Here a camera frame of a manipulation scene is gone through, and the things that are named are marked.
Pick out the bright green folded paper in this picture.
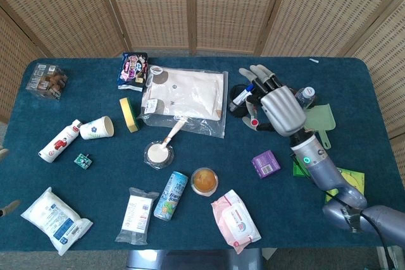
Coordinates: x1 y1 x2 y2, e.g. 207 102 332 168
292 159 313 178

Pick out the white wipes clear pack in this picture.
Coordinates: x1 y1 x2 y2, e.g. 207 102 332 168
115 187 160 246

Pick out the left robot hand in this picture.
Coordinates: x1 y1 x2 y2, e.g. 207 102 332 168
0 147 22 218

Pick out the yellow green sponge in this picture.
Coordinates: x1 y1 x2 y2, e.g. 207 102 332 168
119 97 142 133

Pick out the light blue drink can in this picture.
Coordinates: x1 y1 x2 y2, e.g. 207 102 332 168
153 171 189 222

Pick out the blue felt table cloth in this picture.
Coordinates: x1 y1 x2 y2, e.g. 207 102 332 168
0 56 392 251

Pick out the small green circuit board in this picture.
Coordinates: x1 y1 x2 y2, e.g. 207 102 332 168
73 153 93 170

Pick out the white powder bag blue label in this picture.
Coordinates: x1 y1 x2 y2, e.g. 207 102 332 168
20 187 94 257

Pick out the orange fruit jelly cup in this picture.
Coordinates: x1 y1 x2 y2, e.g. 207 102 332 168
190 167 220 197

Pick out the dark snack bag pink print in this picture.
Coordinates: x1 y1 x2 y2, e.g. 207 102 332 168
117 52 149 92

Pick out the clear water bottle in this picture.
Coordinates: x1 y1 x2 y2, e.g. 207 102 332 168
294 86 317 109

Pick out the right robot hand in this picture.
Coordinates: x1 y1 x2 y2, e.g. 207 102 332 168
239 64 308 137

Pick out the cream garment in clear bag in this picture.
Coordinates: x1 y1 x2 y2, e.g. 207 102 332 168
139 66 229 139

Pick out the pink wet wipes pack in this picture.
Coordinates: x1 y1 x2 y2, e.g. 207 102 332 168
211 189 262 255

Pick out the dark robot base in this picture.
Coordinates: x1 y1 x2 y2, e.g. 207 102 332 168
125 248 265 270

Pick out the blue cap marker pen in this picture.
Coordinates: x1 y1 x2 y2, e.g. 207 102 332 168
232 83 256 106

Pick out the brown packaged box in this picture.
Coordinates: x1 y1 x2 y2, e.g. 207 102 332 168
25 63 69 101

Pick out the purple cardboard box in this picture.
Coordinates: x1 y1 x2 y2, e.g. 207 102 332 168
251 149 281 180

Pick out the wicker folding screen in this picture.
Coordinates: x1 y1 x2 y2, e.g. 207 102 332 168
0 0 405 157

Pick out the paper cup blue flower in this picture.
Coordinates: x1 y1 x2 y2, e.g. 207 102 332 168
79 115 115 140

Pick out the yellow green flat packet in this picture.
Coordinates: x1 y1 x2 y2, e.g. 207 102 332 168
325 166 366 203

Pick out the white bottle red print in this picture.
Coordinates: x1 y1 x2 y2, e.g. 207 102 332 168
38 119 84 164

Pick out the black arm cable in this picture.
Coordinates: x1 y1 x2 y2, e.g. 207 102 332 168
289 152 400 270

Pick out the green plastic cutting board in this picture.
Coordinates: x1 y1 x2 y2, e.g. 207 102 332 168
303 103 337 150

